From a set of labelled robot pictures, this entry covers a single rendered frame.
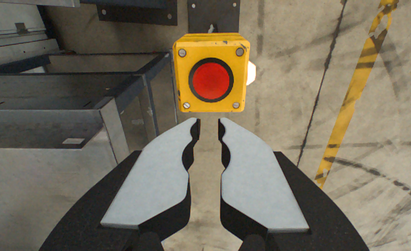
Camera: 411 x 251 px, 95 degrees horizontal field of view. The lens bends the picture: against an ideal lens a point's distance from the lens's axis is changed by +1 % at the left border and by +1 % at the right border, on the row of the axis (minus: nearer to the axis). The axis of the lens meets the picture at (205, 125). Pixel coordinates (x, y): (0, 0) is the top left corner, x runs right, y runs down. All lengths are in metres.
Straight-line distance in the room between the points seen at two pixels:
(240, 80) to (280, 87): 1.02
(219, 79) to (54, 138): 0.28
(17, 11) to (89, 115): 0.92
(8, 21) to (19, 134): 0.82
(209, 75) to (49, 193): 0.48
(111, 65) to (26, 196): 0.67
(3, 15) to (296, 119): 1.54
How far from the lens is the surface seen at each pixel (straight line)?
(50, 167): 0.52
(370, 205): 2.25
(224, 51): 0.21
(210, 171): 1.54
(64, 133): 0.39
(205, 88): 0.21
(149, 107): 0.67
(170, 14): 1.11
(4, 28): 1.19
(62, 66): 1.22
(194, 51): 0.21
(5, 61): 1.18
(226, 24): 1.10
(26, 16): 1.28
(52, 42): 1.39
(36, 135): 0.42
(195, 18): 1.10
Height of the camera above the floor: 1.11
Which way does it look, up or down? 59 degrees down
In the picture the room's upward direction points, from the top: 175 degrees counter-clockwise
